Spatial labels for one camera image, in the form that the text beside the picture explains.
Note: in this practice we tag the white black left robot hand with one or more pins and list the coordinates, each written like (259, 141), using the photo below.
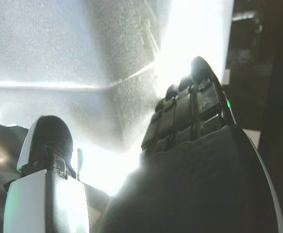
(192, 182)

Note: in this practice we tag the white styrofoam lid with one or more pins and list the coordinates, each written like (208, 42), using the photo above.
(58, 104)

